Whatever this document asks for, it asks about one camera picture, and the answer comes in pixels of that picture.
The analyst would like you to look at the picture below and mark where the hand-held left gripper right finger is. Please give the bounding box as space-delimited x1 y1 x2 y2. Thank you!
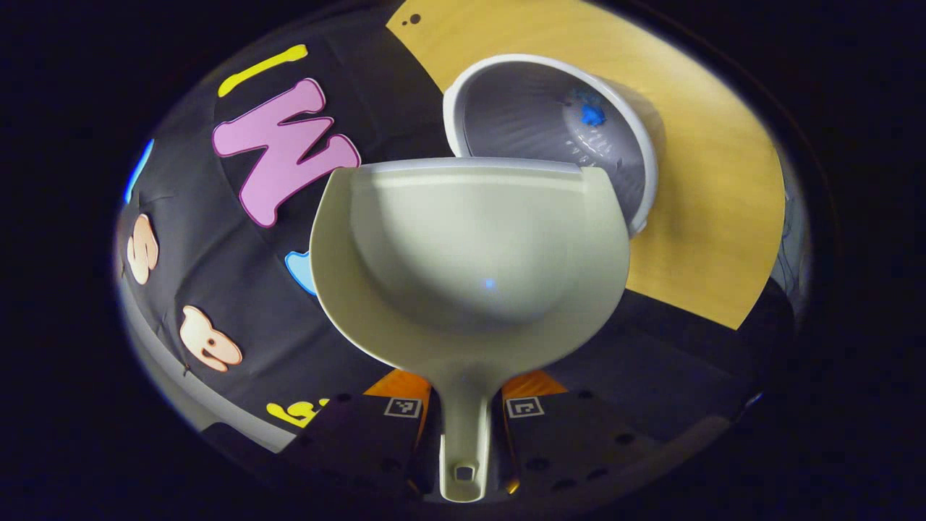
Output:
496 370 679 501

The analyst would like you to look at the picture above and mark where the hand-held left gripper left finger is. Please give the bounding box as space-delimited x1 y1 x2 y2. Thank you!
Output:
279 368 435 501

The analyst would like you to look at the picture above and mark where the small grey dustpan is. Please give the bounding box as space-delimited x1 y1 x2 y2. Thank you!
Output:
310 157 632 504

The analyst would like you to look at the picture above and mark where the grey plastic garbage bin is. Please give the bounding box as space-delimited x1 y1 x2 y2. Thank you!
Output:
443 53 660 240

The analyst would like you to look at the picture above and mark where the wooden desktop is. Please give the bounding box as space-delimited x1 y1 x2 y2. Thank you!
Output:
386 0 787 331

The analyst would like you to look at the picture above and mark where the black backdrop cloth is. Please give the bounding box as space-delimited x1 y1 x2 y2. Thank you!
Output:
116 7 797 464

